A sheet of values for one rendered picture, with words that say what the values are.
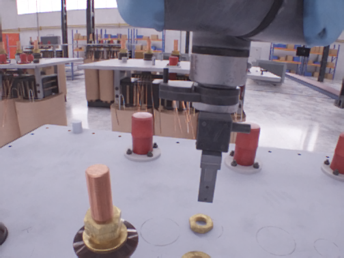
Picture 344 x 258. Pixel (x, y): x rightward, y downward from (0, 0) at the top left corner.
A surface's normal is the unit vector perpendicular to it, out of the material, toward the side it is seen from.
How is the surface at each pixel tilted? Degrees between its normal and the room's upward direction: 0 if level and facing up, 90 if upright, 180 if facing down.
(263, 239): 0
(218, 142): 90
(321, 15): 90
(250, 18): 132
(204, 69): 90
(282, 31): 143
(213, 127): 90
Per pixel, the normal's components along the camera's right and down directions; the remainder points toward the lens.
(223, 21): 0.26, 0.93
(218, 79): -0.17, 0.34
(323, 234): 0.04, -0.94
